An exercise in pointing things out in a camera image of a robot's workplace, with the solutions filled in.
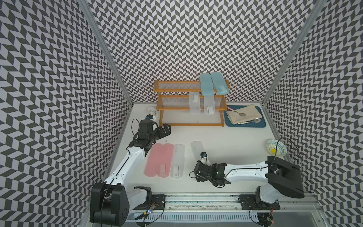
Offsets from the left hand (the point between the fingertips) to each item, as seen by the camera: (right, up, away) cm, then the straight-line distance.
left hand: (165, 129), depth 84 cm
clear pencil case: (+28, +15, +9) cm, 33 cm away
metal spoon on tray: (+64, +5, +19) cm, 67 cm away
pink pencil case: (-8, -19, +3) cm, 21 cm away
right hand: (+23, -26, -1) cm, 35 cm away
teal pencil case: (+35, +26, +2) cm, 43 cm away
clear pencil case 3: (+8, -20, +3) cm, 22 cm away
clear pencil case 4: (+20, -14, +8) cm, 26 cm away
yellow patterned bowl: (+69, -12, +7) cm, 70 cm away
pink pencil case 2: (0, -20, +2) cm, 20 cm away
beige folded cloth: (+65, +12, +29) cm, 72 cm away
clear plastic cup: (-14, +12, +23) cm, 29 cm away
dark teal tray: (+44, +2, +22) cm, 49 cm away
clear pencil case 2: (+18, +14, +10) cm, 25 cm away
